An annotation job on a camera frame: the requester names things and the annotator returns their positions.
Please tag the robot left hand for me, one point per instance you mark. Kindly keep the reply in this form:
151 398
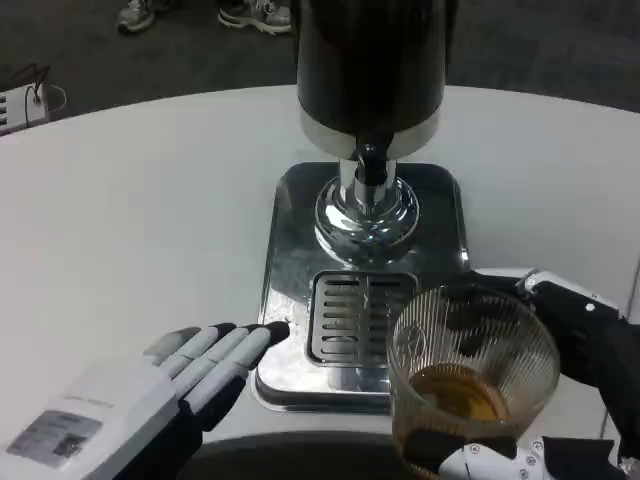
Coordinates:
120 400

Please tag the clear ribbed glass cup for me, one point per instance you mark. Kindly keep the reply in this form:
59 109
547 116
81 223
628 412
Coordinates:
465 390

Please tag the black dispenser tap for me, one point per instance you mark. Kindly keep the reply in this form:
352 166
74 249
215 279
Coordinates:
372 162

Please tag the steel drip tray base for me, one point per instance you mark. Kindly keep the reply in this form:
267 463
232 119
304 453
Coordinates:
290 240

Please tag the slotted steel drip grid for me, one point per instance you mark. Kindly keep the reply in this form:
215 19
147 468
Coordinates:
345 315

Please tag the white box device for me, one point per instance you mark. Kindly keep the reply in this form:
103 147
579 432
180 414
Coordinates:
17 107

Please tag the black drink dispenser steel pedestal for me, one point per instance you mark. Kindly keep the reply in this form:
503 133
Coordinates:
370 65

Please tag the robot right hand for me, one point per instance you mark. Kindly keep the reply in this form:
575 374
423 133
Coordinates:
590 340

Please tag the grey white sneaker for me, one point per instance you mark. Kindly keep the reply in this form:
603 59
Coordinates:
135 17
260 17

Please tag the robot dark torso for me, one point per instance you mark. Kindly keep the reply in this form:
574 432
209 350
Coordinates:
300 457

